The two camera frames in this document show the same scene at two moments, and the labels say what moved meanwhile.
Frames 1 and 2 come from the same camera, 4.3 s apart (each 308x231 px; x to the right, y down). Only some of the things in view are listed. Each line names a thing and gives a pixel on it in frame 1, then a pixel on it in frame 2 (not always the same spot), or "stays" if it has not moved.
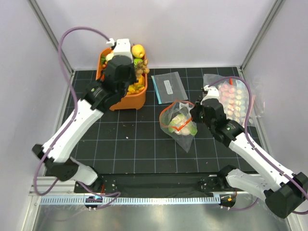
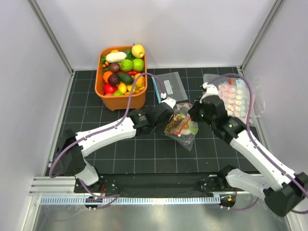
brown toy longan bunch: [141, 68] -> [175, 119]
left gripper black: [133, 79] -> [161, 130]
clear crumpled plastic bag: [242, 97] stays
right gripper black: [194, 111] stays
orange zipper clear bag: [176, 120] stays
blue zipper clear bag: [169, 87] stays
